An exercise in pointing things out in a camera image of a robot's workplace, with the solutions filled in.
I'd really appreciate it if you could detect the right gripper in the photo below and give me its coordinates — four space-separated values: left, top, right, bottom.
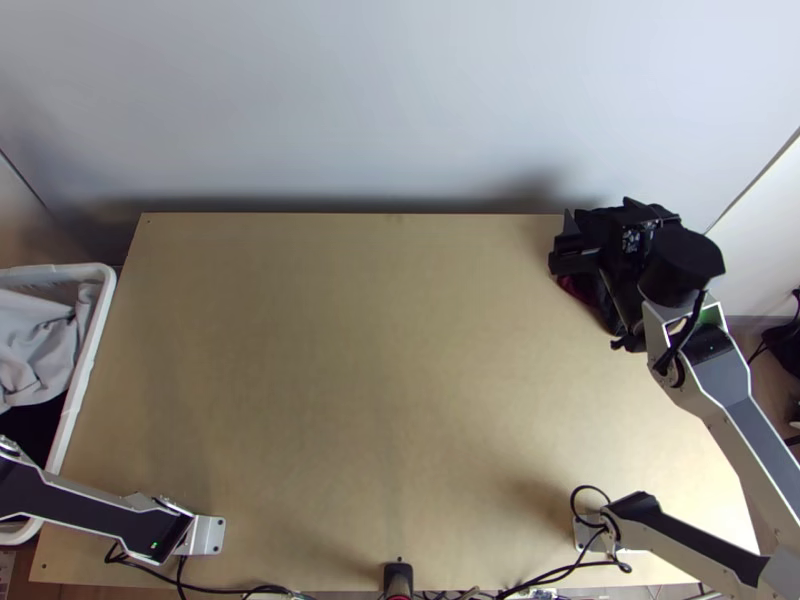
548 196 681 278

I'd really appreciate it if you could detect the grey t-shirt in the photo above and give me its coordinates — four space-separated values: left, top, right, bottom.
0 282 105 414

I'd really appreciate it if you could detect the pile of folded clothes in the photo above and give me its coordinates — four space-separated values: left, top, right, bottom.
556 202 651 353

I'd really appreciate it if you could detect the white laundry basket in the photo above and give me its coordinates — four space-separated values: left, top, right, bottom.
0 262 119 546

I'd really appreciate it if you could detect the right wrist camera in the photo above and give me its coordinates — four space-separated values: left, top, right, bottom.
617 215 663 259

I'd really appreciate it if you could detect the black cable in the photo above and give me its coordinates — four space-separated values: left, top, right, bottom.
104 542 301 600
654 290 709 376
499 485 634 600

